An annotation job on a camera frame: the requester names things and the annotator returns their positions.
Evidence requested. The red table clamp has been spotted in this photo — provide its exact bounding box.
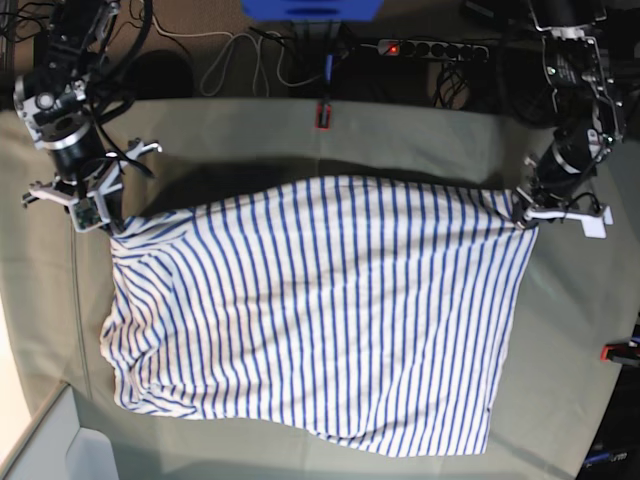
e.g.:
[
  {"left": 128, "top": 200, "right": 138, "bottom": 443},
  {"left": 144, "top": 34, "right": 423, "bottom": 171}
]
[
  {"left": 600, "top": 338, "right": 640, "bottom": 368},
  {"left": 315, "top": 100, "right": 331, "bottom": 130}
]

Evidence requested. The black power strip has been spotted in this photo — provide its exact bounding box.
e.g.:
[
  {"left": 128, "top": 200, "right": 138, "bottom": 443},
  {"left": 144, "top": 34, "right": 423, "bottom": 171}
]
[{"left": 376, "top": 39, "right": 490, "bottom": 63}]

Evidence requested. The green table cloth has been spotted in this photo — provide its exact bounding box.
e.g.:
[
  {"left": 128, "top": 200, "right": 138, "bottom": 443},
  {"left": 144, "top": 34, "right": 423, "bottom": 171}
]
[{"left": 1, "top": 99, "right": 639, "bottom": 479}]

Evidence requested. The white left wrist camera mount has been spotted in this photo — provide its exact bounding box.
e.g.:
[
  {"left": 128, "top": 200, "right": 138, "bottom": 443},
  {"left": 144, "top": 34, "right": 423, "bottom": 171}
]
[{"left": 519, "top": 205, "right": 614, "bottom": 239}]

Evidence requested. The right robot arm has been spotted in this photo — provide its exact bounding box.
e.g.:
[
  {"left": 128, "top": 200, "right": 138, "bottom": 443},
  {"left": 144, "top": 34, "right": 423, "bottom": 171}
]
[{"left": 13, "top": 1, "right": 127, "bottom": 233}]

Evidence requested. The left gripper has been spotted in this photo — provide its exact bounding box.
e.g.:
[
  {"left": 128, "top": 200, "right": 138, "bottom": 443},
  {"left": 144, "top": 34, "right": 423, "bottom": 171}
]
[{"left": 511, "top": 169, "right": 575, "bottom": 230}]

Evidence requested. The centre red table clamp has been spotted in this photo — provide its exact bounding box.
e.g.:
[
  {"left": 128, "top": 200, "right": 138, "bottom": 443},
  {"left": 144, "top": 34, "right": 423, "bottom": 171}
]
[{"left": 315, "top": 100, "right": 331, "bottom": 130}]

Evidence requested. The black round floor object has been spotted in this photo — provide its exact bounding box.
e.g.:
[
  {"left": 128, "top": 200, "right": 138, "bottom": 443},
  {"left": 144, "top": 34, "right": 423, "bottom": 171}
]
[{"left": 123, "top": 50, "right": 194, "bottom": 100}]

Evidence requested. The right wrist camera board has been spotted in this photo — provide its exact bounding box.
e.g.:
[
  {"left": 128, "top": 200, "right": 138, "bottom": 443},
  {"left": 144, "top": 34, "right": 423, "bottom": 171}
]
[{"left": 68, "top": 197, "right": 111, "bottom": 233}]

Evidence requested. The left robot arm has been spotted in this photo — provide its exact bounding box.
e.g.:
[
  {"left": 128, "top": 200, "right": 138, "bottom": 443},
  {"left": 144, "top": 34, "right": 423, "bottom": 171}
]
[{"left": 512, "top": 1, "right": 626, "bottom": 238}]

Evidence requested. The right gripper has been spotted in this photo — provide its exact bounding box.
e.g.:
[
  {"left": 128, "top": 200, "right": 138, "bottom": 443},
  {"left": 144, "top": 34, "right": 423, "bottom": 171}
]
[{"left": 50, "top": 150, "right": 125, "bottom": 236}]

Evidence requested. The blue white striped t-shirt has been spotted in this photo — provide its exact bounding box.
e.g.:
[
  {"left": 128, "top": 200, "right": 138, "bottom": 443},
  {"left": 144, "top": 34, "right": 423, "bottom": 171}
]
[{"left": 100, "top": 176, "right": 537, "bottom": 458}]

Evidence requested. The white plastic bin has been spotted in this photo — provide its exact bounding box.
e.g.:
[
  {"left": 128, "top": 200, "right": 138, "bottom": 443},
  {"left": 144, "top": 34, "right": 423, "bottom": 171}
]
[{"left": 1, "top": 382, "right": 119, "bottom": 479}]

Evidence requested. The white cable on floor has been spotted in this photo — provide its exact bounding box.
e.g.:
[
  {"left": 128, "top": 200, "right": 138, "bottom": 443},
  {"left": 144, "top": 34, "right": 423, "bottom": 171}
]
[{"left": 144, "top": 0, "right": 331, "bottom": 99}]

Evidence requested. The blue plastic box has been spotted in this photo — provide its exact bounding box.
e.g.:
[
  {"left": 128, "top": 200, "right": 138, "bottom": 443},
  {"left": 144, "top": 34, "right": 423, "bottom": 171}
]
[{"left": 241, "top": 0, "right": 383, "bottom": 21}]

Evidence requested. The right red table clamp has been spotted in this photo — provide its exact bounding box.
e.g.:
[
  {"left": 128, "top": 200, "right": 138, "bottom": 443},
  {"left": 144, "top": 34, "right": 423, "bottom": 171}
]
[{"left": 600, "top": 338, "right": 640, "bottom": 368}]

